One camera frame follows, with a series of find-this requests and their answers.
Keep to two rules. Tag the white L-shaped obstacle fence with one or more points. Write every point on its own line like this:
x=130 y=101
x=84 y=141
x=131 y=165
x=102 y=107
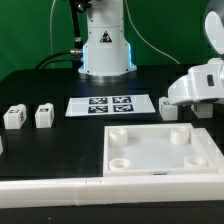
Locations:
x=119 y=189

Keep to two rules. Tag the white part at left edge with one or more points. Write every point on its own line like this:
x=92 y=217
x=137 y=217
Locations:
x=1 y=146

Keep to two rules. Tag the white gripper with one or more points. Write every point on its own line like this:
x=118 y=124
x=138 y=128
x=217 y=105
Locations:
x=202 y=84

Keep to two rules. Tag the white square table top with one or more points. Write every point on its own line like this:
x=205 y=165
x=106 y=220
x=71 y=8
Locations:
x=160 y=149

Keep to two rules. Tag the white sheet with markers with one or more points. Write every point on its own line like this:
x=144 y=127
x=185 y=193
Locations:
x=109 y=105

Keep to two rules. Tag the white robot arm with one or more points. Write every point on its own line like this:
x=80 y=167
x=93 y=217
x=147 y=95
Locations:
x=107 y=54

